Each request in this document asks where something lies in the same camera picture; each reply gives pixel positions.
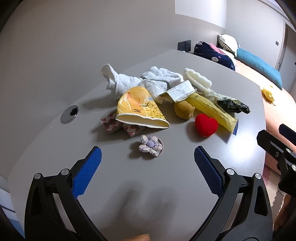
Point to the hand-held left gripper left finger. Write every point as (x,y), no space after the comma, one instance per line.
(86,171)

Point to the red heart plush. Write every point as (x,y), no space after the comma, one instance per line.
(205,125)

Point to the pink fleece blanket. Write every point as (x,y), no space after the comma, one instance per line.
(216,48)

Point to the grey door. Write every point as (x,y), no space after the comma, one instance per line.
(289,46)

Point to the person's right hand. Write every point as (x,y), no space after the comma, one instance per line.
(281,215)

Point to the red and white wrapper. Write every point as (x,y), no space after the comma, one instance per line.
(109,121)
(130,130)

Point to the bed with orange sheet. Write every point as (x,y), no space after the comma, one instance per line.
(282,111)

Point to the yellow plush duck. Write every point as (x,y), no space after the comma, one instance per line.
(268,92)

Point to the small white quilted cloth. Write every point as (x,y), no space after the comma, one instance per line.
(152,89)

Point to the navy printed blanket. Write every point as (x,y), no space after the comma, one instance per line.
(208,55)

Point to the white foam strip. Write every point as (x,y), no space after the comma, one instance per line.
(196,78)

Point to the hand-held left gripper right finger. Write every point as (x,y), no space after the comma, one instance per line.
(208,171)

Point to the dark green wrapper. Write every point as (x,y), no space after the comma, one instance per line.
(231,104)

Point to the checked pillow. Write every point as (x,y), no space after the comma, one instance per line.
(229,41)

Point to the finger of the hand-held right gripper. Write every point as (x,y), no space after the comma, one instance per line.
(288,134)
(271,146)

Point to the yellow orange snack bag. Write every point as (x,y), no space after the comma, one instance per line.
(138,107)

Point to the grey wall socket panel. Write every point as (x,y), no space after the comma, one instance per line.
(184,45)

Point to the white quilted sock-shaped cloth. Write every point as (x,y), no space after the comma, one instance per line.
(115,81)

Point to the plaid fabric flower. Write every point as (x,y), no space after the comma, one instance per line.
(150,146)

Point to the person's left hand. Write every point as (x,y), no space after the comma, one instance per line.
(137,238)

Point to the long yellow packet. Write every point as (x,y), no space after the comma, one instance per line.
(212,111)

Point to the teal cushion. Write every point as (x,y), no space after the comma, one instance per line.
(256,62)

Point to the torn paper carton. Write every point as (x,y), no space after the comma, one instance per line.
(179,91)

